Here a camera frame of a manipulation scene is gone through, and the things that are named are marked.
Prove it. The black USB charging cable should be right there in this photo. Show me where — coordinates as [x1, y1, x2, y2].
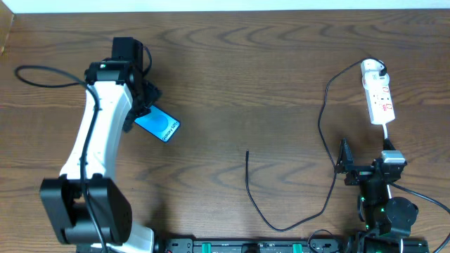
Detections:
[245, 57, 388, 233]

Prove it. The blue Galaxy smartphone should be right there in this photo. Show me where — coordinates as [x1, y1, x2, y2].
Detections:
[134, 105, 181, 143]

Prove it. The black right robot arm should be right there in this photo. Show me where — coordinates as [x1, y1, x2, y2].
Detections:
[335, 139, 418, 239]

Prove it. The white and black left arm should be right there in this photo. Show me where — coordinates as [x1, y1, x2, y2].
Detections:
[39, 37, 161, 252]

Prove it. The white power strip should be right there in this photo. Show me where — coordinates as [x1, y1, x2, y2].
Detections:
[366, 86, 395, 125]

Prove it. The white power strip cord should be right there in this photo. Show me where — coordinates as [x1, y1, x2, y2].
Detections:
[382, 122, 393, 200]

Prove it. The white USB wall charger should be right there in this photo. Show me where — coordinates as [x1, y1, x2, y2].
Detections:
[361, 59, 390, 90]

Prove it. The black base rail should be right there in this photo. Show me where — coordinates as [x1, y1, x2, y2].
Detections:
[76, 238, 430, 253]

